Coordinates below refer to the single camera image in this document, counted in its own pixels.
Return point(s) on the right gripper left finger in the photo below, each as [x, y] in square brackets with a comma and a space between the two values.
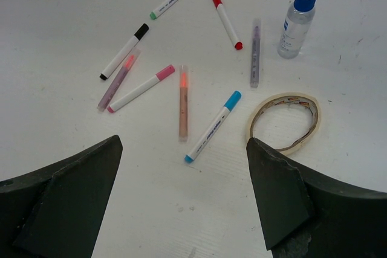
[57, 211]

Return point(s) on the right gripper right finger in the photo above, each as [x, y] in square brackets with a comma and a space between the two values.
[304, 213]

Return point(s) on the masking tape roll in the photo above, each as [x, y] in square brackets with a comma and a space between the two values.
[288, 98]

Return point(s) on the black capped marker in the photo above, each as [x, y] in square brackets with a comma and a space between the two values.
[118, 59]

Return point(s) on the blue spray bottle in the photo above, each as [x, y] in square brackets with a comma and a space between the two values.
[297, 22]

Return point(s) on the pink capped marker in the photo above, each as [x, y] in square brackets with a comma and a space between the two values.
[157, 78]

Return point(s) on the grey clear pen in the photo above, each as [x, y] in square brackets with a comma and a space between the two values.
[256, 43]

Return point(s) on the blue capped marker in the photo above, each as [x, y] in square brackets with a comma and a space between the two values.
[213, 127]

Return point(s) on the red capped marker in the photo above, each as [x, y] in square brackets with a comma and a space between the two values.
[237, 44]

